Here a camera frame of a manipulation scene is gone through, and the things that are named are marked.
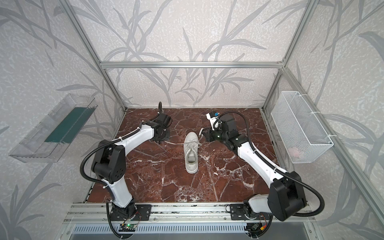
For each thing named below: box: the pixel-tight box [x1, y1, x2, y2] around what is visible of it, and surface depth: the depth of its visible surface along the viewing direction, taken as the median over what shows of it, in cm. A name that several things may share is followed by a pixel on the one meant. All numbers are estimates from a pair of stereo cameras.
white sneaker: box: [183, 131, 199, 174], surface depth 89 cm
